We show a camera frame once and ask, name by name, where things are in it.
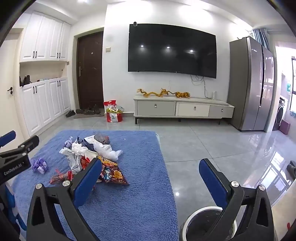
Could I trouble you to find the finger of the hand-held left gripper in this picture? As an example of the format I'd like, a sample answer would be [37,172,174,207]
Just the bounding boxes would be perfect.
[18,135,40,154]
[0,130,16,147]

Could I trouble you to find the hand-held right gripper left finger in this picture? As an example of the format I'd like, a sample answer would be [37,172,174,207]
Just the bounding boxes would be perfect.
[26,157,102,241]

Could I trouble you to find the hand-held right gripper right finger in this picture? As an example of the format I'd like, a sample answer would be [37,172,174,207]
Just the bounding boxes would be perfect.
[199,159,274,241]

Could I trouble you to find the red snack packet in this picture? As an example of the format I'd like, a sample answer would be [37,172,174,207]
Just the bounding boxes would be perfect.
[98,156,129,185]

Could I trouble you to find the white tissue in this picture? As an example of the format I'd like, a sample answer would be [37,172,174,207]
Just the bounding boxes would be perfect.
[72,142,89,156]

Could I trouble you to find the clear plastic bag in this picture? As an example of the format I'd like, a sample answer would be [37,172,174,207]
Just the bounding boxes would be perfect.
[94,140,123,160]

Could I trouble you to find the white round waste bin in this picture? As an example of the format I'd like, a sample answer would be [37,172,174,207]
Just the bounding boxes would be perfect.
[179,206,237,241]

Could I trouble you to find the white printed packet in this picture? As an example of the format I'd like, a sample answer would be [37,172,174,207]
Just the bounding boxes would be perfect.
[59,148,84,175]

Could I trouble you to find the purple wrapper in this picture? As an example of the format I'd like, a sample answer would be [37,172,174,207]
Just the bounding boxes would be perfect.
[32,158,49,174]

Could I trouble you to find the small red wrapper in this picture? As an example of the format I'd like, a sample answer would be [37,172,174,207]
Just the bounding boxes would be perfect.
[50,169,74,185]

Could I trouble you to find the white base cabinet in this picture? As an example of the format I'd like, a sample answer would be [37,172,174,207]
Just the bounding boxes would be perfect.
[20,77,71,137]

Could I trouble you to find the blue white plastic item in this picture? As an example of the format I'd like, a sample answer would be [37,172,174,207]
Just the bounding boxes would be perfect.
[5,185,26,230]

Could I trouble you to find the blue white carton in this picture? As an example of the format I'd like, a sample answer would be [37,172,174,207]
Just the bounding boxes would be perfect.
[76,136,97,151]

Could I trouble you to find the dark grey crumpled bag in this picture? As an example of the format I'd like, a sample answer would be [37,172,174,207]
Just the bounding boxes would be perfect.
[94,133,110,144]

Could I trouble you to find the blue fluffy blanket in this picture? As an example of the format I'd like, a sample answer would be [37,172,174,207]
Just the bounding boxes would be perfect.
[10,130,179,241]

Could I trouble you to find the black handbag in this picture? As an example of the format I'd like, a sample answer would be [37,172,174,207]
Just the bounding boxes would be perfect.
[20,75,33,87]

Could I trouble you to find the white door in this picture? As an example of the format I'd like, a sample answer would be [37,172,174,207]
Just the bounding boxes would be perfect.
[0,28,23,149]

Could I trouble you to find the dark shoes pile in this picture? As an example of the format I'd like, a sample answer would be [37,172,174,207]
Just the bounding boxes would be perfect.
[76,105,102,115]

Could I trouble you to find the red white shopping bag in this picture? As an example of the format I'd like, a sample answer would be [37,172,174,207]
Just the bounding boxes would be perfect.
[103,100,125,123]

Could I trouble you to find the grey slippers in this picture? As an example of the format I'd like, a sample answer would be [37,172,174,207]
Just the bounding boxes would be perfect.
[287,161,296,181]

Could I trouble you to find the dark brown door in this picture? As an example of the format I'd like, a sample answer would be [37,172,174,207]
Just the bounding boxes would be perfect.
[76,31,104,113]

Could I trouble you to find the purple box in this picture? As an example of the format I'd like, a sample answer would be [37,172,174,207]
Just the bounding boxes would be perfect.
[280,121,291,135]

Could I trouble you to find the white television cabinet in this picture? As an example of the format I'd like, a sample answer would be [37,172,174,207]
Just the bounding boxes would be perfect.
[133,95,235,125]

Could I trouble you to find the dark washing machine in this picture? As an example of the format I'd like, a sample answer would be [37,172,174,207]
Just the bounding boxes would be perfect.
[273,97,286,131]

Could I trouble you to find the silver refrigerator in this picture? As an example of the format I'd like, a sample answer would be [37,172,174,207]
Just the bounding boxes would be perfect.
[227,36,274,132]

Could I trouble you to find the golden dragon figurine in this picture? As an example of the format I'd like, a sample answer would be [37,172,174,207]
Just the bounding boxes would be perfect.
[136,88,175,98]

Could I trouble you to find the window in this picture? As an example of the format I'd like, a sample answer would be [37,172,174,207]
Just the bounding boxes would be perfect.
[290,58,296,112]

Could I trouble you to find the blue curtain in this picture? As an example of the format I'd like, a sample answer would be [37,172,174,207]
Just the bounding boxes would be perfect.
[252,29,270,50]

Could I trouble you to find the black television cable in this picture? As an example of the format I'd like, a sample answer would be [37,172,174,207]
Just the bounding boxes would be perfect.
[191,75,208,99]

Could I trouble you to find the white wall cabinet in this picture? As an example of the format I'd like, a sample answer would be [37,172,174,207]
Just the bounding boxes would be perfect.
[20,11,71,62]

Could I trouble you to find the black wall television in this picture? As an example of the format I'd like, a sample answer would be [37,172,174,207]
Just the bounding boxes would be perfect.
[128,23,217,79]

